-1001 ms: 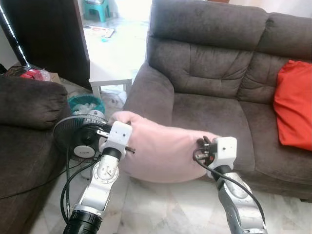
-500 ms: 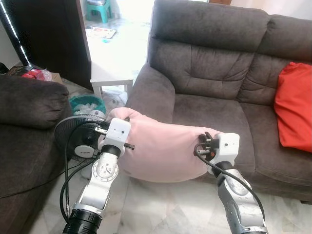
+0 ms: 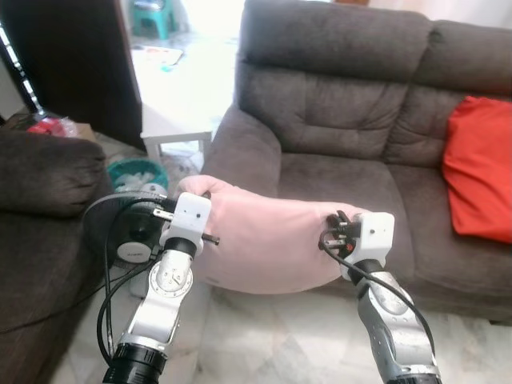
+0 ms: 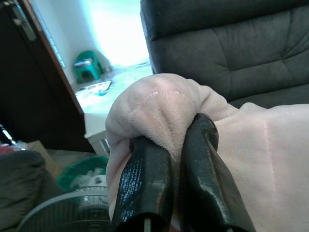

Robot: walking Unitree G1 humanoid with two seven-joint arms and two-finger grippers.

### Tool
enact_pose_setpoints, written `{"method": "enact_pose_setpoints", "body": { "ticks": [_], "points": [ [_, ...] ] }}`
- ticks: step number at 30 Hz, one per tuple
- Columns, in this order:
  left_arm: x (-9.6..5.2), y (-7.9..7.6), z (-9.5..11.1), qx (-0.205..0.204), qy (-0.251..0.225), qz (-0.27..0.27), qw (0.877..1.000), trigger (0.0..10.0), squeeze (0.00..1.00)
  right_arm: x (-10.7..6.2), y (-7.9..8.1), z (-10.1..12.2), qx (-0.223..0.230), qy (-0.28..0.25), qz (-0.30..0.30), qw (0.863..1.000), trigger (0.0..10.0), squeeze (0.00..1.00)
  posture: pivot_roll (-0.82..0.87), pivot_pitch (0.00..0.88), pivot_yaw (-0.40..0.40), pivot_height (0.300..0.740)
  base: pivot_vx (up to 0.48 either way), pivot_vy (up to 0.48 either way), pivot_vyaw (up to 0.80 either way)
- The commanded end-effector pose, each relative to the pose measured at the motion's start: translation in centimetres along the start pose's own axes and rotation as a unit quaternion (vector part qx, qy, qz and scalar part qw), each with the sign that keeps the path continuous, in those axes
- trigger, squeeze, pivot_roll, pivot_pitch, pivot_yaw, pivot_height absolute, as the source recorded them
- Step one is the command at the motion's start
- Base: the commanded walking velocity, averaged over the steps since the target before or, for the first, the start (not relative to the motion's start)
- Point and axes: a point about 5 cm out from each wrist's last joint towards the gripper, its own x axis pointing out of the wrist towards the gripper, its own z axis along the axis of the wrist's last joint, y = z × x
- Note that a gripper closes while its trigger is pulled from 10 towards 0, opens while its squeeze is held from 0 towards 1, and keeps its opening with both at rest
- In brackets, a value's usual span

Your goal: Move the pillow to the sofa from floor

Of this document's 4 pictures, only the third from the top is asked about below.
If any pink pillow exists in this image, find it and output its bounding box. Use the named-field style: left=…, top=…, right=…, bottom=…
left=177, top=174, right=378, bottom=296

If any black floor fan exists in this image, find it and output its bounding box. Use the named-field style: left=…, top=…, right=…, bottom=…
left=82, top=191, right=174, bottom=302

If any grey fabric sofa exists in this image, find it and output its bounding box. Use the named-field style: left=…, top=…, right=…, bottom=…
left=199, top=0, right=512, bottom=322

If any red pillow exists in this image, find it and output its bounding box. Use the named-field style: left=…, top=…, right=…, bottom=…
left=442, top=95, right=512, bottom=244

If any teal plastic basket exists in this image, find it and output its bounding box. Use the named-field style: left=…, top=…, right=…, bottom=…
left=107, top=157, right=170, bottom=196

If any white table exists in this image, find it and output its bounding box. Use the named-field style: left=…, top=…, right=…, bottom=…
left=131, top=43, right=246, bottom=162

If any dark grey armchair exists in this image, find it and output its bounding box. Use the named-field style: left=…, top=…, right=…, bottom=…
left=0, top=127, right=114, bottom=384

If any red packet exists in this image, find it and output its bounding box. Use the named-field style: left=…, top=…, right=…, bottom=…
left=27, top=115, right=78, bottom=138

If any colourful printed paper sheet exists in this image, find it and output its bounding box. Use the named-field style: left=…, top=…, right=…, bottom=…
left=131, top=45, right=186, bottom=67

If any dark brown door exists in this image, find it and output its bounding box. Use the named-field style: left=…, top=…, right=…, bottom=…
left=0, top=0, right=146, bottom=151

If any teal plastic stool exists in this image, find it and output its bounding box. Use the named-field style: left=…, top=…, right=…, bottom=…
left=130, top=0, right=179, bottom=40

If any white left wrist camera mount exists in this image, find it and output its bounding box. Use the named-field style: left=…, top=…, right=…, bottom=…
left=163, top=191, right=214, bottom=250

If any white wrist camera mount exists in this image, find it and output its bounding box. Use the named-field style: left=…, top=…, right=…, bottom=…
left=357, top=211, right=396, bottom=264
left=163, top=191, right=214, bottom=250

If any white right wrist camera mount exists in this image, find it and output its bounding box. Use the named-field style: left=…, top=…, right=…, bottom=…
left=357, top=211, right=396, bottom=264

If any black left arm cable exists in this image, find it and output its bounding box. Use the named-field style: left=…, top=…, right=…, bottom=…
left=95, top=195, right=170, bottom=366

